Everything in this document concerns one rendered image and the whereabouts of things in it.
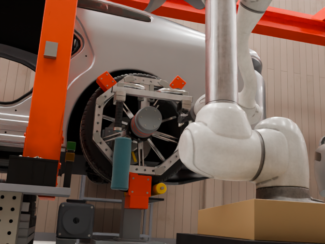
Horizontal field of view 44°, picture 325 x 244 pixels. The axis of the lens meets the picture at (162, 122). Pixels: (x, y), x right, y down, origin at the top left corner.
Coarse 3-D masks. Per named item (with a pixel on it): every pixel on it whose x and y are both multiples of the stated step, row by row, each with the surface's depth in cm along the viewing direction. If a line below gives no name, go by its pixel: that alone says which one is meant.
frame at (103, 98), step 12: (156, 84) 227; (168, 84) 229; (108, 96) 219; (96, 108) 215; (96, 120) 214; (96, 132) 212; (96, 144) 213; (108, 156) 211; (132, 168) 213; (144, 168) 215; (156, 168) 216
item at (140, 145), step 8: (128, 96) 249; (136, 96) 250; (104, 104) 226; (152, 104) 256; (168, 104) 240; (128, 112) 230; (168, 112) 247; (176, 112) 236; (112, 120) 227; (168, 120) 236; (176, 120) 240; (128, 128) 228; (176, 128) 242; (112, 136) 225; (120, 136) 226; (128, 136) 229; (136, 136) 233; (160, 136) 232; (168, 136) 233; (176, 136) 241; (152, 144) 230; (176, 144) 236; (160, 152) 230; (168, 152) 246
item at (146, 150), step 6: (126, 120) 269; (108, 126) 265; (114, 132) 265; (138, 138) 264; (150, 138) 270; (114, 144) 263; (132, 144) 262; (144, 144) 268; (132, 150) 261; (144, 150) 267; (132, 156) 264; (144, 156) 267; (132, 162) 264
